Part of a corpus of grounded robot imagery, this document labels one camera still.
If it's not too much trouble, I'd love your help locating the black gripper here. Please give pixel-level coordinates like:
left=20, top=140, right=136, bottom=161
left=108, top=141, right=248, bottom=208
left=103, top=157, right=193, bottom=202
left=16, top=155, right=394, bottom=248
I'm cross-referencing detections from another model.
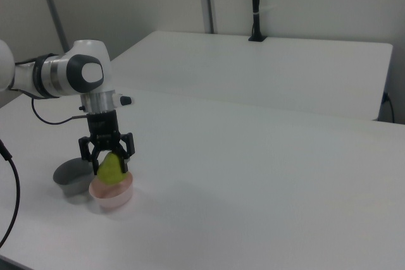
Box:
left=77, top=109, right=137, bottom=176

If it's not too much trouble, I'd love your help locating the green yellow pear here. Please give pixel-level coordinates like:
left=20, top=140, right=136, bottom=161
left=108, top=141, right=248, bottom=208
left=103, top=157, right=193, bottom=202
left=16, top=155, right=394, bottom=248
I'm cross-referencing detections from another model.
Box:
left=96, top=152, right=129, bottom=187

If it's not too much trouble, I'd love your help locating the pink plastic bowl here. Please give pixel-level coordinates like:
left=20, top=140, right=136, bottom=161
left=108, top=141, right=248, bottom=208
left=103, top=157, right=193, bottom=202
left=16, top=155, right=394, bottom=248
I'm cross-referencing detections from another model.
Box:
left=88, top=171, right=135, bottom=211

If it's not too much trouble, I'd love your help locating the grey plastic bowl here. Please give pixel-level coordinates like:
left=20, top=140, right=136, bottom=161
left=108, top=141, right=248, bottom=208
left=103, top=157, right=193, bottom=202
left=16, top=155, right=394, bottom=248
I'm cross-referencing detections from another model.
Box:
left=52, top=157, right=96, bottom=198

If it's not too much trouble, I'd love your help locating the white side table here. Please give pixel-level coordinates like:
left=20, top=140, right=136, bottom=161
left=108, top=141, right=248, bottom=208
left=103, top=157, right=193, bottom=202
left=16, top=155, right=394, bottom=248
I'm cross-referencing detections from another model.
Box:
left=109, top=30, right=394, bottom=122

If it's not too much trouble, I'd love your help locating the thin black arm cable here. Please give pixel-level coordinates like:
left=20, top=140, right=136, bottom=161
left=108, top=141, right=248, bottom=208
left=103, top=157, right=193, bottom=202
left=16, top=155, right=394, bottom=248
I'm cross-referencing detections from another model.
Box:
left=30, top=97, right=90, bottom=126

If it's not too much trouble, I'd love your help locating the thick black cable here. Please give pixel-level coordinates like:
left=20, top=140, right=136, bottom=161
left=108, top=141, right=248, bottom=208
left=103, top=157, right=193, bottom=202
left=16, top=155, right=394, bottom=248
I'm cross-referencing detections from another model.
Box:
left=0, top=138, right=22, bottom=246

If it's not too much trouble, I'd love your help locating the black camera pole with base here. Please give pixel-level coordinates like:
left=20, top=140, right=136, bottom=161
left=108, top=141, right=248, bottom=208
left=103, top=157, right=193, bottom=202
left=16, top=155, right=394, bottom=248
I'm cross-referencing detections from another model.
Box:
left=247, top=0, right=268, bottom=43

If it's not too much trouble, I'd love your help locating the black cable behind side table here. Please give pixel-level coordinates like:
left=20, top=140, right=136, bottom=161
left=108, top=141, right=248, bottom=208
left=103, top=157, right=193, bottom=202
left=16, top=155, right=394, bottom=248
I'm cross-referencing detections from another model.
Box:
left=382, top=92, right=396, bottom=123

